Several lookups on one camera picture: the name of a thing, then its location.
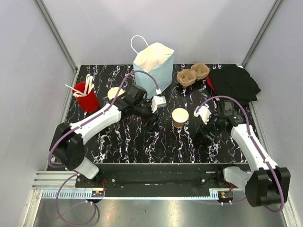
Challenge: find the single black cup lid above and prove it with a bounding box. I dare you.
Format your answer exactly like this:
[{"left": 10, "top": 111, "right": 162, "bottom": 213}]
[{"left": 194, "top": 132, "right": 212, "bottom": 147}]

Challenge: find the stack of pulp cup carriers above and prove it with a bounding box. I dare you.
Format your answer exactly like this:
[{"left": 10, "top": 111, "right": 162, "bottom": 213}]
[{"left": 177, "top": 63, "right": 210, "bottom": 87}]

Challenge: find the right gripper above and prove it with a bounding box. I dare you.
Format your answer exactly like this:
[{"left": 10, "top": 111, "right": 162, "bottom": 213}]
[{"left": 197, "top": 110, "right": 225, "bottom": 142}]

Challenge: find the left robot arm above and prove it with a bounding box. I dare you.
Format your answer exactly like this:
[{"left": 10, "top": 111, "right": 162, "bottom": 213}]
[{"left": 49, "top": 85, "right": 166, "bottom": 187}]

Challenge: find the red cup with stirrers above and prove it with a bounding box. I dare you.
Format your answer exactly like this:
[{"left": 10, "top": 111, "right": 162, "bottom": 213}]
[{"left": 65, "top": 74, "right": 99, "bottom": 113}]

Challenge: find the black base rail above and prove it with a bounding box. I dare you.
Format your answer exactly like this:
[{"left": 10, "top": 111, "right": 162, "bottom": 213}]
[{"left": 75, "top": 163, "right": 234, "bottom": 200}]

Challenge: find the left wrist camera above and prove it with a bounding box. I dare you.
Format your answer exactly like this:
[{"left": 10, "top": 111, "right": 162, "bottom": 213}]
[{"left": 151, "top": 96, "right": 167, "bottom": 113}]

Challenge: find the single brown paper cup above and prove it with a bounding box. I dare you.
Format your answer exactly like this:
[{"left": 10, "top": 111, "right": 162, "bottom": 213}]
[{"left": 171, "top": 108, "right": 189, "bottom": 128}]

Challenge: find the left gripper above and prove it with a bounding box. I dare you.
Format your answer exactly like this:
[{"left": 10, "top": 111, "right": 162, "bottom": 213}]
[{"left": 133, "top": 100, "right": 161, "bottom": 132}]

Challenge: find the stack of paper cups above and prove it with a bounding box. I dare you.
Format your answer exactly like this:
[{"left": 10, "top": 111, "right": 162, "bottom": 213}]
[{"left": 107, "top": 87, "right": 125, "bottom": 100}]

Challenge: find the black cloth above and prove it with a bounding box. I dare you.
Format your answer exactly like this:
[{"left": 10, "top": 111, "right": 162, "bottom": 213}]
[{"left": 206, "top": 64, "right": 261, "bottom": 107}]

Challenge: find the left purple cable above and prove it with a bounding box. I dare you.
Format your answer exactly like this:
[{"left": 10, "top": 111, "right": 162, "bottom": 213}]
[{"left": 47, "top": 70, "right": 161, "bottom": 225}]

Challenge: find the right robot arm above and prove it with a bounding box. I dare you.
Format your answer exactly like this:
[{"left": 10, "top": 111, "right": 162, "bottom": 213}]
[{"left": 194, "top": 96, "right": 291, "bottom": 212}]

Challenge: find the light blue paper bag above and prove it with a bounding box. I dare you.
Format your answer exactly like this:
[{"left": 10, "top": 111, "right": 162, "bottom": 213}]
[{"left": 130, "top": 35, "right": 174, "bottom": 99}]

